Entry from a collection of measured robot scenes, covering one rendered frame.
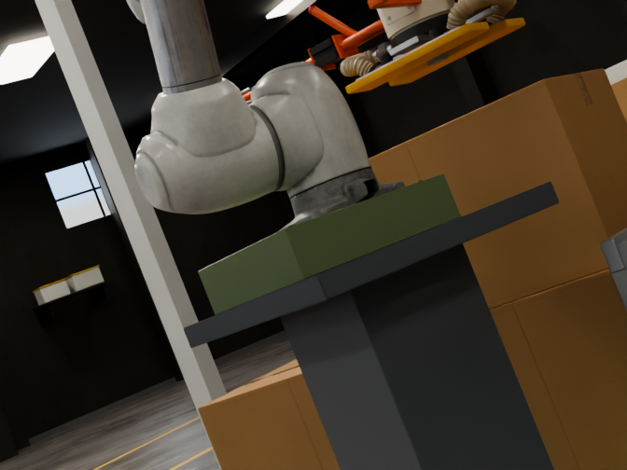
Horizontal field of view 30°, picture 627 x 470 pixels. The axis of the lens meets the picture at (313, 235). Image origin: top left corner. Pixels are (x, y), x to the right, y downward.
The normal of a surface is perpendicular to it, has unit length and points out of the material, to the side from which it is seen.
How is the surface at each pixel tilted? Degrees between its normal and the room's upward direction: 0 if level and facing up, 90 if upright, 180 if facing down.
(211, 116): 104
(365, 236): 90
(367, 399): 90
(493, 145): 90
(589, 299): 90
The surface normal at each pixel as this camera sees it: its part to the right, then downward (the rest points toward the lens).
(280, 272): -0.79, 0.30
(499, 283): -0.51, 0.18
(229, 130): 0.54, 0.00
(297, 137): 0.37, -0.11
